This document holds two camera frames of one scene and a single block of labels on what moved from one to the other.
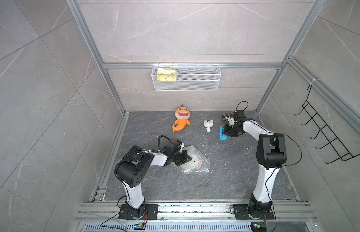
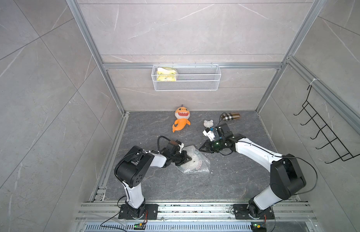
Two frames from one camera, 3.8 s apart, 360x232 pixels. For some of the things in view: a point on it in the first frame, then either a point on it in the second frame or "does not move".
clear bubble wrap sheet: x=199 y=164 does not move
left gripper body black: x=180 y=158 does not move
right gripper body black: x=231 y=130 -> x=215 y=145
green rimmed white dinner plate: x=194 y=164 does not move
